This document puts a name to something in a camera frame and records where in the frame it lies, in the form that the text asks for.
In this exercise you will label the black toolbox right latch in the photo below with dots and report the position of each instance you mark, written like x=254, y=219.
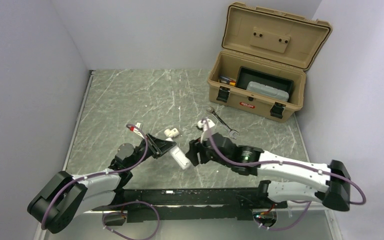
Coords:
x=277, y=110

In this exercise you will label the tan plastic toolbox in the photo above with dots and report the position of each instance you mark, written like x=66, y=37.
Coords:
x=270, y=41

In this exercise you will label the black tray in toolbox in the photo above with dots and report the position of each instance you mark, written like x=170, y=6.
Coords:
x=246, y=75

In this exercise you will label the silver open-end wrench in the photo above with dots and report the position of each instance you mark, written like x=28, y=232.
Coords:
x=231, y=132

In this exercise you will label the white remote control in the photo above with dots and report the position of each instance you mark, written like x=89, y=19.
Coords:
x=179, y=156

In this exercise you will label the black toolbox left latch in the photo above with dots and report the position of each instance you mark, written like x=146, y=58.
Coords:
x=223, y=94

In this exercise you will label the black toolbox latch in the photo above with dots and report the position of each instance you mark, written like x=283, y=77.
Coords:
x=223, y=94
x=277, y=110

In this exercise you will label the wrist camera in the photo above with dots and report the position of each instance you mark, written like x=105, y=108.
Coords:
x=207, y=128
x=137, y=127

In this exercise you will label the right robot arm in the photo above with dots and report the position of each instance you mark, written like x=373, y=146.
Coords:
x=286, y=179

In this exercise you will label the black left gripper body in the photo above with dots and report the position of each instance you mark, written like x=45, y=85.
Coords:
x=151, y=148

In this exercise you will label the grey plastic case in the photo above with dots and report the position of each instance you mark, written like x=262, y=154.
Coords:
x=267, y=91

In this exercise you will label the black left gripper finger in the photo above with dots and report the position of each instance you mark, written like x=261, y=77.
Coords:
x=163, y=145
x=160, y=152

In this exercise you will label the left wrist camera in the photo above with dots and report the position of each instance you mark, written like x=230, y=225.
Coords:
x=137, y=127

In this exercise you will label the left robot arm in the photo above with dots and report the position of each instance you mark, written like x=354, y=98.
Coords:
x=66, y=196

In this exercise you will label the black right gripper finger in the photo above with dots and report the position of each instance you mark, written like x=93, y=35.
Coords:
x=193, y=157
x=193, y=147

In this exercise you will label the white plastic pipe elbow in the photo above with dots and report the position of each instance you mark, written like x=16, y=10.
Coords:
x=171, y=133

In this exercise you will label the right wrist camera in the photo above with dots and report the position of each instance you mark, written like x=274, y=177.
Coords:
x=207, y=128

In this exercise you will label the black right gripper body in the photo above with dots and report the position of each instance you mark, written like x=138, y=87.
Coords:
x=206, y=155

